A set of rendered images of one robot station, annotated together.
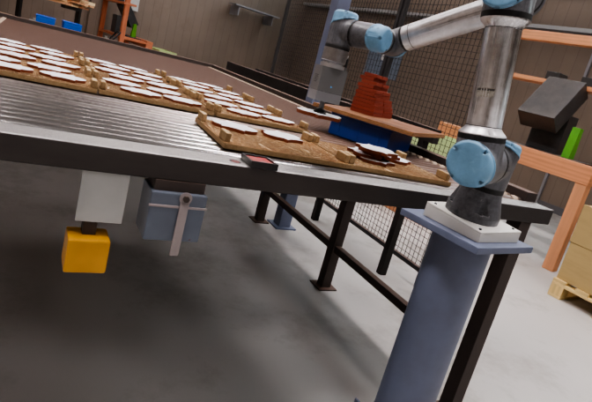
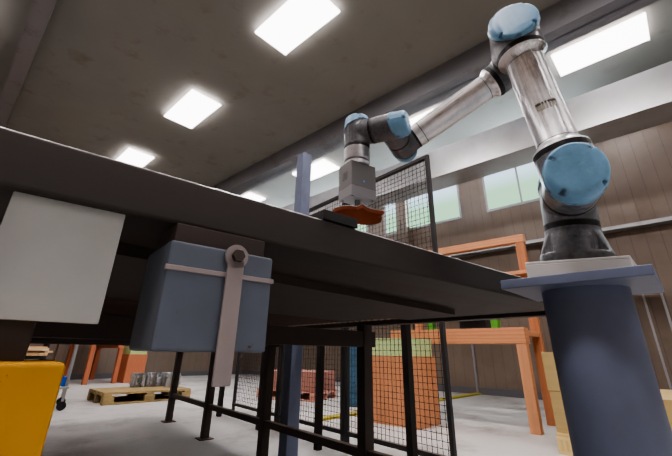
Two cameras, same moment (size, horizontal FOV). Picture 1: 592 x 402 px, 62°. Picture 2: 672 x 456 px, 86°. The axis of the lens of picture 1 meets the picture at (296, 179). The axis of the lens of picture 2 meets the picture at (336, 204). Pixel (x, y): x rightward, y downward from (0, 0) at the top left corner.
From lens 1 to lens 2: 83 cm
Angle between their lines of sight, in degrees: 36
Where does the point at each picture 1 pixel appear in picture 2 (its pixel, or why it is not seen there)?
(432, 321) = (636, 425)
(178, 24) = not seen: hidden behind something
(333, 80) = (364, 175)
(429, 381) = not seen: outside the picture
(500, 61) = (545, 75)
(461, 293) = (644, 362)
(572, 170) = (508, 334)
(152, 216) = (173, 293)
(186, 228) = (241, 321)
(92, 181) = (35, 219)
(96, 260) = (14, 424)
